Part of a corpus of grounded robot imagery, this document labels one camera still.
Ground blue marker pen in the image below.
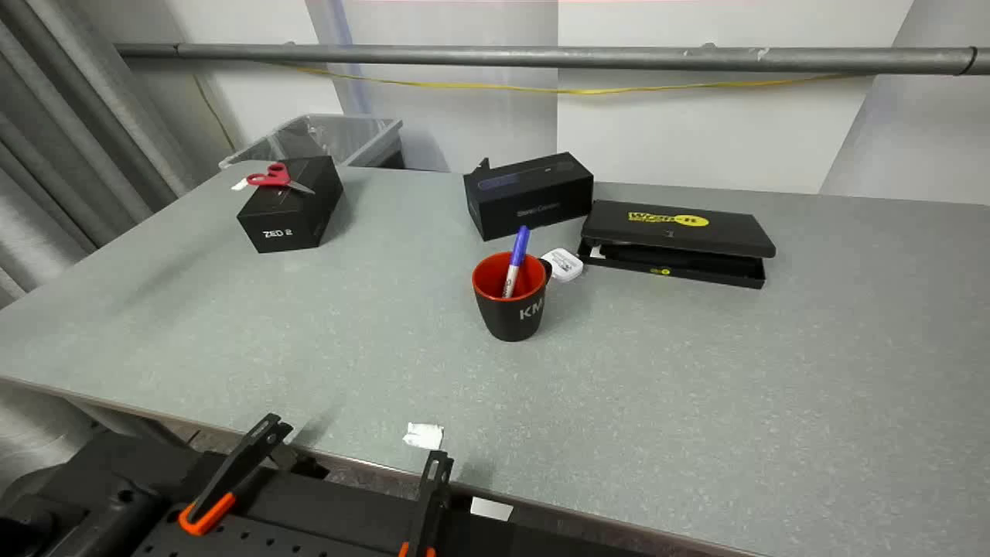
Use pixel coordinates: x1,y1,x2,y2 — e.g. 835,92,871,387
502,226,530,296

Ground black cup red inside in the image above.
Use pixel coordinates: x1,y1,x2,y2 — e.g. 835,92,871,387
471,254,550,340

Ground small white object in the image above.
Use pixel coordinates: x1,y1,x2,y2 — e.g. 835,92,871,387
543,248,583,281

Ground black rectangular box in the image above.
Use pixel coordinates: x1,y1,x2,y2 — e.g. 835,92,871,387
463,151,595,242

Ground white tape piece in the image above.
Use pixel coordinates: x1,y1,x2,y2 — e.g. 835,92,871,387
403,421,444,451

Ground right black orange clamp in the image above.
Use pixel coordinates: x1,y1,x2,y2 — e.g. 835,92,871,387
395,450,453,557

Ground black orange clamp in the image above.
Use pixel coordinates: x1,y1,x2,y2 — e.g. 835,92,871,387
175,414,292,538
395,450,453,557

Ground flat black box yellow logo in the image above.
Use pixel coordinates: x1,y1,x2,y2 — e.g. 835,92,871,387
577,201,776,289

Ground white sticker label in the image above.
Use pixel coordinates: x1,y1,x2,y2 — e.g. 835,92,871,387
471,498,514,524

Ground black hexagonal box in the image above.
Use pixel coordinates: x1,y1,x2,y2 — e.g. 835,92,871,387
237,155,343,254

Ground grey plastic bin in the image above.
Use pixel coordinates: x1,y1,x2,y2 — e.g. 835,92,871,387
223,115,404,170

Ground red scissors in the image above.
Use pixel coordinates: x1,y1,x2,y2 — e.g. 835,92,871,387
234,162,310,196

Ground left black orange clamp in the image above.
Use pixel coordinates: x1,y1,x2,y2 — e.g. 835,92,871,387
175,414,292,538

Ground grey metal pipe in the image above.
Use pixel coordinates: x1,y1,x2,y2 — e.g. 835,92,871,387
118,42,990,78

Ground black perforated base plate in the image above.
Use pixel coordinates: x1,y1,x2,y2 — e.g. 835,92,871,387
0,426,682,557

